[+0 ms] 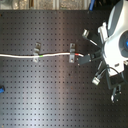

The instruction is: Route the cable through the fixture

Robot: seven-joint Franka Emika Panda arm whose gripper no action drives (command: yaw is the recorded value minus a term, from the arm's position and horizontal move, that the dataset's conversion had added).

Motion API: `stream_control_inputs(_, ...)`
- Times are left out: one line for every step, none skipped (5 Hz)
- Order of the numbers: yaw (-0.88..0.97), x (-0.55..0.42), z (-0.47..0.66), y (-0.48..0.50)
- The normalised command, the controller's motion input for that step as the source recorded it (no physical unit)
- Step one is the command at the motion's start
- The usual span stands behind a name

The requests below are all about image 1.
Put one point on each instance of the left metal cable clip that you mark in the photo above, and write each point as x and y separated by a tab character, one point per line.
36	51

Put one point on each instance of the metal cable clip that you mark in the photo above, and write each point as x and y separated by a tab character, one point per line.
72	53
36	51

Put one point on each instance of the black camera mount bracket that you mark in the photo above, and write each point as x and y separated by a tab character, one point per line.
116	89

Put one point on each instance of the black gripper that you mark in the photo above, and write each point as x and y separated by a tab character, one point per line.
90	57

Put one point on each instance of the white wrist camera lower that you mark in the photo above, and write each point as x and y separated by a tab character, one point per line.
96	80

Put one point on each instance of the right metal cable clip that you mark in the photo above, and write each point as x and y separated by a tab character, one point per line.
72	53

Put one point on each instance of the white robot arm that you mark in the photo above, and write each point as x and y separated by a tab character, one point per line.
112	38

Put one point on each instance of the silver wrist camera upper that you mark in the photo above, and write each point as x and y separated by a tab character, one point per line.
86	34

